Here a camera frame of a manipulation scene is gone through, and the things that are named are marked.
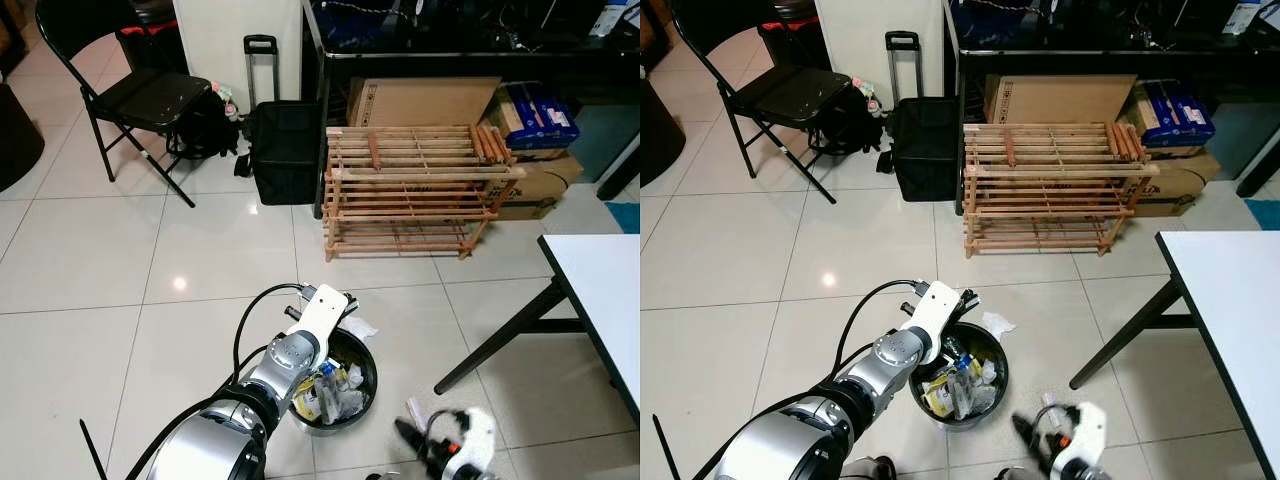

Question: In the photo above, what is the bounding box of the black round rubbish bin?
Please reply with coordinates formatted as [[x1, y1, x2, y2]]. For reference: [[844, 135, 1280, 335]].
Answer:
[[288, 325, 381, 438], [908, 320, 1011, 433]]

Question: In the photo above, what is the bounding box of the blue floor mat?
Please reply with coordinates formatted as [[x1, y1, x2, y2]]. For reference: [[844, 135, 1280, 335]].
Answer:
[[603, 200, 640, 236], [1243, 197, 1280, 233]]

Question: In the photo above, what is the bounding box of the printed brown cardboard box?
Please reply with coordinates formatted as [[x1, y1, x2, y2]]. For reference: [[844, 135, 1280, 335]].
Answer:
[[490, 150, 586, 223], [1130, 148, 1223, 219]]

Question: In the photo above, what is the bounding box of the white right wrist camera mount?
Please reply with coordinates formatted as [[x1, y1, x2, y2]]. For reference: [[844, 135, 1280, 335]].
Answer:
[[1062, 402, 1108, 480], [453, 407, 499, 480]]

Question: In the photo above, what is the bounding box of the black folding chair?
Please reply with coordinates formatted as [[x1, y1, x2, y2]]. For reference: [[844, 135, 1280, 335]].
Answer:
[[35, 0, 216, 208], [672, 0, 861, 206]]

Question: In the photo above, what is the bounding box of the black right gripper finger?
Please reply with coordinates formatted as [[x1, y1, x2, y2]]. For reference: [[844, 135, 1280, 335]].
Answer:
[[395, 417, 429, 456], [1012, 414, 1045, 456]]

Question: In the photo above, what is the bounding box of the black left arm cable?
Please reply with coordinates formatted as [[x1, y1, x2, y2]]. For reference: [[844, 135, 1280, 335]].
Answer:
[[845, 278, 926, 376], [230, 282, 306, 386]]

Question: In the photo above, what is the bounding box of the blue printed carton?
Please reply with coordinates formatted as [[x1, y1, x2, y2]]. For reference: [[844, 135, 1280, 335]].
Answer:
[[503, 82, 581, 153], [1140, 78, 1218, 151]]

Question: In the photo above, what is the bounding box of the black trolley bag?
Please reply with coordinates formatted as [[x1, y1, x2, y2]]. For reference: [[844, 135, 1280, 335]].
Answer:
[[238, 35, 323, 208], [880, 30, 963, 204]]

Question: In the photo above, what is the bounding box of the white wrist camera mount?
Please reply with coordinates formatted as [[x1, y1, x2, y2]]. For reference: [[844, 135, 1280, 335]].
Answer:
[[903, 280, 964, 363], [293, 284, 353, 348], [453, 407, 499, 480], [1062, 402, 1108, 480]]

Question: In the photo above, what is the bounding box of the white folding table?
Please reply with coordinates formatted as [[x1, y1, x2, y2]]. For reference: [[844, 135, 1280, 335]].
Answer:
[[1068, 230, 1280, 480], [435, 233, 640, 423]]

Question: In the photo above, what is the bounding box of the black backpack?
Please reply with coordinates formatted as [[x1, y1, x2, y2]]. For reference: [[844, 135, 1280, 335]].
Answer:
[[165, 85, 243, 161], [810, 80, 886, 156]]

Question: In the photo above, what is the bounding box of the clear plastic bottle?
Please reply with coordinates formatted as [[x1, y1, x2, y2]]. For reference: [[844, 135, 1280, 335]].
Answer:
[[945, 355, 976, 416], [315, 362, 346, 419]]

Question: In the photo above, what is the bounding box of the white and blue carton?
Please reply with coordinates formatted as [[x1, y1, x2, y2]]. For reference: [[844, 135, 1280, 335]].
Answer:
[[590, 0, 640, 39], [1225, 0, 1276, 36]]

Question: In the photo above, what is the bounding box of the black desk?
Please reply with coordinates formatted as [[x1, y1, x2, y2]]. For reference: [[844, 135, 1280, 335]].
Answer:
[[942, 0, 1280, 216], [303, 0, 640, 216]]

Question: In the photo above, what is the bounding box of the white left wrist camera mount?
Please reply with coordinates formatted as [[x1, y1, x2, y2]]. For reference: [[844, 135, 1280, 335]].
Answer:
[[293, 284, 353, 348], [903, 280, 964, 363]]

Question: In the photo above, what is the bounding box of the thin black rod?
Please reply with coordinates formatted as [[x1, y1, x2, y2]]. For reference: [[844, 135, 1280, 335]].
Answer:
[[78, 420, 109, 480], [650, 415, 676, 480]]

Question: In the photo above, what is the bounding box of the large plain cardboard box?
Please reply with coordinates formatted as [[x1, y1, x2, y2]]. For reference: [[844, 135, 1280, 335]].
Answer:
[[345, 77, 503, 129], [985, 73, 1139, 126]]

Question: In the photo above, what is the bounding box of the wooden slatted shoe rack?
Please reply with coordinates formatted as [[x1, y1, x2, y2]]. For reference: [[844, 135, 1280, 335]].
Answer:
[[322, 123, 528, 264], [960, 120, 1163, 259]]

